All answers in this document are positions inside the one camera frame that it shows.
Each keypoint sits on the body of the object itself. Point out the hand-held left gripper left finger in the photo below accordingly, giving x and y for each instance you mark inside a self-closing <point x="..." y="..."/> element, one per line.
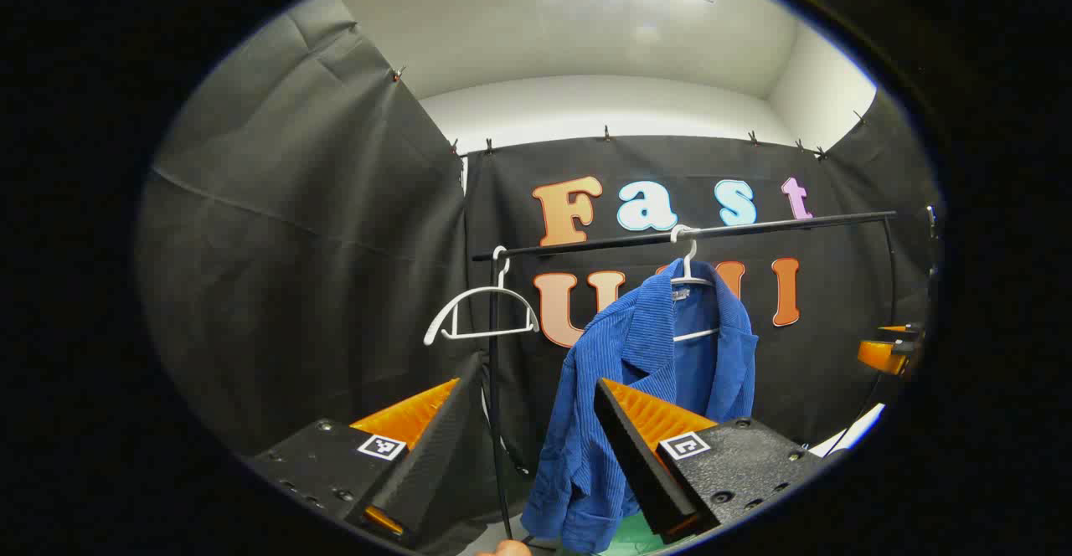
<point x="419" y="464"/>

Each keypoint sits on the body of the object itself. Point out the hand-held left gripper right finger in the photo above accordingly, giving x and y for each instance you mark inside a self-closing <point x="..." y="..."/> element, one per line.
<point x="636" y="464"/>

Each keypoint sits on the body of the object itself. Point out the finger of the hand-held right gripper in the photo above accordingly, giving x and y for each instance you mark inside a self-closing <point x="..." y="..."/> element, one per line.
<point x="879" y="357"/>

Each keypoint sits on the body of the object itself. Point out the green laundry hamper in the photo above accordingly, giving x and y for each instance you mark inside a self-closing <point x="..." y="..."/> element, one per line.
<point x="636" y="535"/>

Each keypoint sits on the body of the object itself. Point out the empty white plastic hanger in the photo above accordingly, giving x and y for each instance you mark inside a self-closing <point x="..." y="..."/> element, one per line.
<point x="477" y="291"/>

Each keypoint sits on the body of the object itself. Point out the black metal clothes rack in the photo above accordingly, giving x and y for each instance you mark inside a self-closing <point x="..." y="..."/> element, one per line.
<point x="586" y="244"/>

